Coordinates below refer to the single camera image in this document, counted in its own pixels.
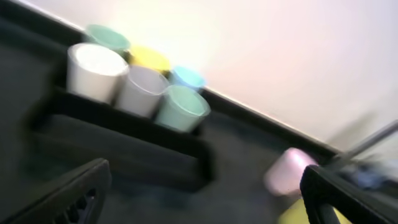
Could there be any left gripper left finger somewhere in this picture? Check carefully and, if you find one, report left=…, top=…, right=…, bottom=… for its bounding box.
left=0, top=157, right=113, bottom=224

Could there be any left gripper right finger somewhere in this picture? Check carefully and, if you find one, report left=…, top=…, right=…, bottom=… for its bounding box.
left=300, top=164, right=398, bottom=224

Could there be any yellow cup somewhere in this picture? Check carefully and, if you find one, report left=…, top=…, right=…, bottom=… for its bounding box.
left=277, top=198, right=352, bottom=224
left=127, top=45, right=172, bottom=75

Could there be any pink cup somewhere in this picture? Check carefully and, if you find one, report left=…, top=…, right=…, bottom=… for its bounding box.
left=263, top=147, right=318, bottom=197

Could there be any blue soap bottle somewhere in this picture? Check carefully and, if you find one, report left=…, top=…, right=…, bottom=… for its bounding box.
left=351, top=169, right=386, bottom=190

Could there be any black tray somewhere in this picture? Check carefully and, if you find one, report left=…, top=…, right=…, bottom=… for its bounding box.
left=29, top=52, right=217, bottom=192

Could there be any steel tap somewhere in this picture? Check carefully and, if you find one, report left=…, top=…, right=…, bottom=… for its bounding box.
left=326, top=119, right=398, bottom=169

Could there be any white cup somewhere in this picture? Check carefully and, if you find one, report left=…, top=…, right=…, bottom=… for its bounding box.
left=66, top=42, right=130, bottom=105

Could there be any grey cup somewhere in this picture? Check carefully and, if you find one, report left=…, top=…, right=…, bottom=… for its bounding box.
left=114, top=65, right=170, bottom=119

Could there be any green cup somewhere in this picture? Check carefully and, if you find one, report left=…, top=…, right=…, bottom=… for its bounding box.
left=154, top=84, right=211, bottom=134
left=83, top=24, right=131, bottom=57

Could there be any blue cup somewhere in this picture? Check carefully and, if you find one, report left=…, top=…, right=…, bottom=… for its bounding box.
left=169, top=65, right=206, bottom=93

